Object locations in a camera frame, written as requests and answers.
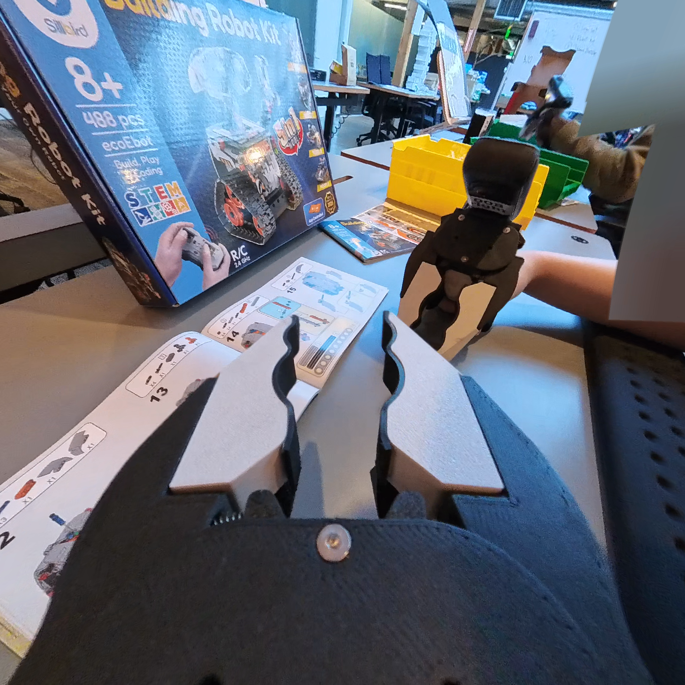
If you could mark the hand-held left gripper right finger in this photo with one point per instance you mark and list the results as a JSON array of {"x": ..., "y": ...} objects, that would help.
[{"x": 444, "y": 439}]

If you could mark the blue robot kit box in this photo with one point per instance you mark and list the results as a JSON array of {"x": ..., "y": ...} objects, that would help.
[{"x": 161, "y": 128}]

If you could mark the whiteboard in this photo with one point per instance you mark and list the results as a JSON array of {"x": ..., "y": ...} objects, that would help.
[{"x": 583, "y": 43}]

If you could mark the white standing board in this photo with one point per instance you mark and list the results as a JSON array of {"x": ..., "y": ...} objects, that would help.
[{"x": 444, "y": 54}]

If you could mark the brown cardboard cutout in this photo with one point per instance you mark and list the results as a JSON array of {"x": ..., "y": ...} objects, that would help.
[{"x": 541, "y": 75}]

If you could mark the grey desk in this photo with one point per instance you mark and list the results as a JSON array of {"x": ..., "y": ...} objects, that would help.
[{"x": 64, "y": 353}]

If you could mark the open instruction manual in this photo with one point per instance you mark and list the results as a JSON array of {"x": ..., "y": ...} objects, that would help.
[{"x": 118, "y": 428}]

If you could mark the person's right forearm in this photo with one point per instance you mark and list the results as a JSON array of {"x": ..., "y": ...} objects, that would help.
[{"x": 578, "y": 289}]

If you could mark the green plastic bin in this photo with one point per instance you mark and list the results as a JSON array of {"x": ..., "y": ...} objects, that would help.
[{"x": 562, "y": 171}]

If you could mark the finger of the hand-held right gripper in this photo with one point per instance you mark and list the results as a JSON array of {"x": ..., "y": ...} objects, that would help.
[
  {"x": 417, "y": 294},
  {"x": 469, "y": 321}
]

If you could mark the blue instruction booklet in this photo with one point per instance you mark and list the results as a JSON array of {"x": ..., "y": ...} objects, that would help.
[{"x": 348, "y": 238}]

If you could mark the yellow plastic bin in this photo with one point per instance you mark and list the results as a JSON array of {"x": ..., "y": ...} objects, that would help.
[{"x": 428, "y": 177}]

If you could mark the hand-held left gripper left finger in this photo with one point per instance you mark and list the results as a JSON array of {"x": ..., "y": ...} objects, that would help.
[{"x": 241, "y": 428}]

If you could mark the robot sticker sheet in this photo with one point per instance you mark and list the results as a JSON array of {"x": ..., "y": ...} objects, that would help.
[{"x": 401, "y": 223}]

